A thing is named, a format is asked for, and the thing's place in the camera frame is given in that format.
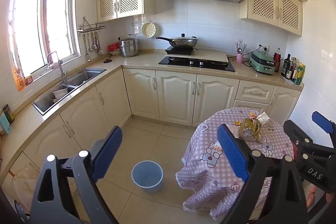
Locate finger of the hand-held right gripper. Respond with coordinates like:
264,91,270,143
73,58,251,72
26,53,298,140
311,111,336,135
283,120,328,169

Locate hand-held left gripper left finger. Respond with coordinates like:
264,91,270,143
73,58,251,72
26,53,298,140
29,126,123,224

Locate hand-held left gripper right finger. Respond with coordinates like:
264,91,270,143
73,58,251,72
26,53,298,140
217,124,308,224

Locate gold wrapper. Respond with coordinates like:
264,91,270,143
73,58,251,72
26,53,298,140
238,117,267,143

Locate blue plastic bucket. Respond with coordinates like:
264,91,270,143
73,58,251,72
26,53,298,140
131,160,164,193

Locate person's right hand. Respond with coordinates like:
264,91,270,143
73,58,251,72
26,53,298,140
306,185,336,210

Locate round table, purple checked cloth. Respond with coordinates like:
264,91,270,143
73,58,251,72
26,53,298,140
175,108,294,219

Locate small cream drawer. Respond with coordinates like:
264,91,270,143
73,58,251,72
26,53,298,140
233,100,271,113

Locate green yellow bottle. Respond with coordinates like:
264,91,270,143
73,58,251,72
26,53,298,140
294,63,305,85

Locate brown sauce bottle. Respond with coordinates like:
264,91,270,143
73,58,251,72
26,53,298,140
288,57,298,80

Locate large cream drawer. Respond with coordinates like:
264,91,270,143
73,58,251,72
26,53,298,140
235,80,276,104

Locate dark glass bottle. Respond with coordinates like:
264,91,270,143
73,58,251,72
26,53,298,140
281,54,292,77

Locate white dish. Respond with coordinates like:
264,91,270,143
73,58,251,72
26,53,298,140
52,88,71,103

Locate dark bottle with red cap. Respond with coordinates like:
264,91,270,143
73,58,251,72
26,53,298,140
273,48,282,73

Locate steel double sink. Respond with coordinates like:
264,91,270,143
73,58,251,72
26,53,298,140
32,68,107,115

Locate green electric cooker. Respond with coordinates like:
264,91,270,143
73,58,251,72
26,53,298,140
249,47,276,74

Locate cream base cabinets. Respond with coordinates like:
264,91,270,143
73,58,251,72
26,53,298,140
0,68,302,214

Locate steel faucet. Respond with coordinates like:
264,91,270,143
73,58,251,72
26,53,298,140
46,51,69,85

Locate steel slotted spatula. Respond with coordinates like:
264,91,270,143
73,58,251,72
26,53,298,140
83,33,91,62

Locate black glass gas hob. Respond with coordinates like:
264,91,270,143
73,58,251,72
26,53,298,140
159,56,236,72

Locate steel skimmer spoon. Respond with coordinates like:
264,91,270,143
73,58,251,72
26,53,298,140
94,32,104,56

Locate bundle of chopsticks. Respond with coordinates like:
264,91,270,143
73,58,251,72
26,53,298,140
235,42,248,54

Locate red bowl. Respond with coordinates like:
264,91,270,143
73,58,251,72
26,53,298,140
108,42,121,56

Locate teal box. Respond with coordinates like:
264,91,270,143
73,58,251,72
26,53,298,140
0,111,13,135

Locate green can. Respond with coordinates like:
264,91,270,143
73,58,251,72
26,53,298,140
3,104,15,124

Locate steel steamer pot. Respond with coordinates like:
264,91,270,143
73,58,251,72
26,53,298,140
119,34,140,58

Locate black induction cooker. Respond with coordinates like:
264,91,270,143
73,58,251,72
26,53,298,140
165,46,199,55

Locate orange bottle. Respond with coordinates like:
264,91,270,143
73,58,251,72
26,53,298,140
14,67,25,92

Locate black wok with lid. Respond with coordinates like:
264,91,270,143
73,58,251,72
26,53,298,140
156,33,198,50

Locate cream lattice door cabinet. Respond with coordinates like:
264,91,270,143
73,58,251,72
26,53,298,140
96,0,145,22
240,0,303,36

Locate cream perforated plate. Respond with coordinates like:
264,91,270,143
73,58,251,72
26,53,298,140
142,22,157,38

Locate sliding window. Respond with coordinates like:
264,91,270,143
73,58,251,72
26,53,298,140
8,0,82,83

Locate steel wall utensil rack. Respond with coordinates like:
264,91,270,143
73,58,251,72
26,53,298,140
77,17,106,33

